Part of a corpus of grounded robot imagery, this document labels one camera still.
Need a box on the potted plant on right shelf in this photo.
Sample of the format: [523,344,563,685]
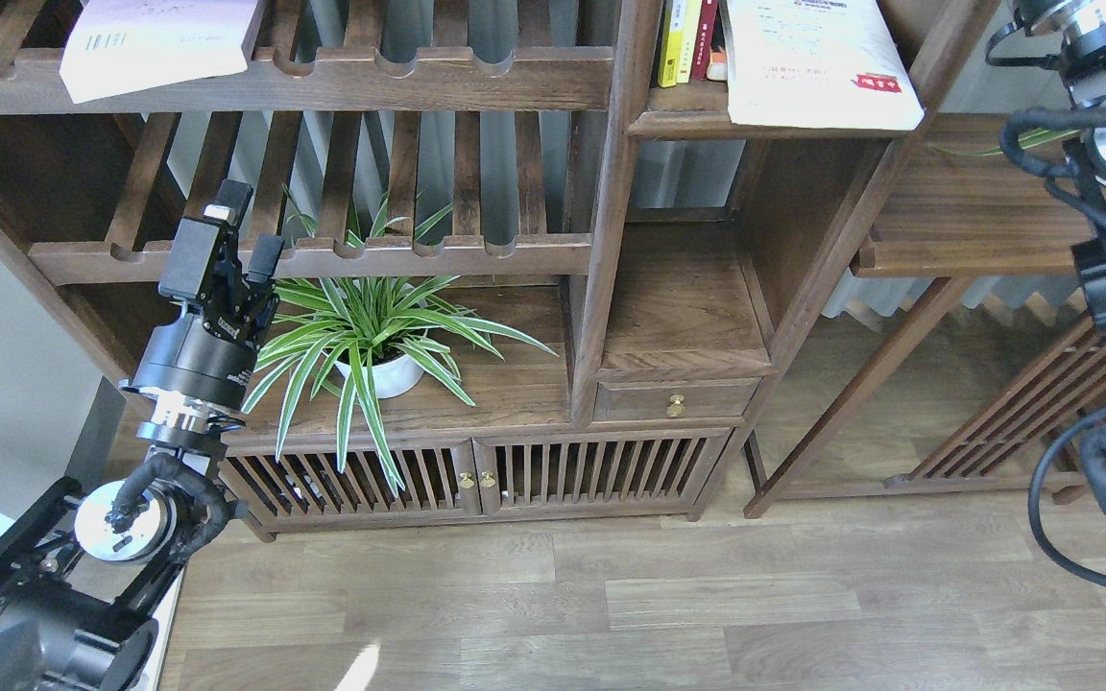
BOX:
[927,128,1088,156]

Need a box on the small wooden drawer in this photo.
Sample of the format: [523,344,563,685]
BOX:
[591,377,760,421]

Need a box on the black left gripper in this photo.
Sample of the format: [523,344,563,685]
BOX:
[158,179,284,346]

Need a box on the white book red stamp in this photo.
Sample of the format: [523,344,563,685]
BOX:
[721,1,925,130]

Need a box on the red earth cover book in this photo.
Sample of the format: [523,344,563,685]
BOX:
[705,38,729,83]

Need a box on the yellow upright book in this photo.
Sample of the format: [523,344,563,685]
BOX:
[655,0,688,88]
[675,0,702,84]

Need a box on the pale pink white book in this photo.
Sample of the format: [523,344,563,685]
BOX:
[59,1,264,104]

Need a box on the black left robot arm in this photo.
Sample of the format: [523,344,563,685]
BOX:
[0,179,282,690]

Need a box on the left slatted cabinet door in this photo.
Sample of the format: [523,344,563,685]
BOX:
[217,440,479,528]

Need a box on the dark wooden bookshelf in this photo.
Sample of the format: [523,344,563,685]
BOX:
[0,1,927,538]

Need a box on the spider plant in white pot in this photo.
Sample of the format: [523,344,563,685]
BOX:
[241,187,556,496]

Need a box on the dark red upright book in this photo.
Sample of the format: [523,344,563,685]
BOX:
[689,0,719,82]

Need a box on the right slatted cabinet door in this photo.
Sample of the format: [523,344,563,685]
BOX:
[473,428,728,520]

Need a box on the slatted cabinet door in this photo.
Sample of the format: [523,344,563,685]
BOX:
[217,440,479,528]
[473,428,728,520]

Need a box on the wooden side shelf unit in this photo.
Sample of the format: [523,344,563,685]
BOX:
[743,114,1106,519]

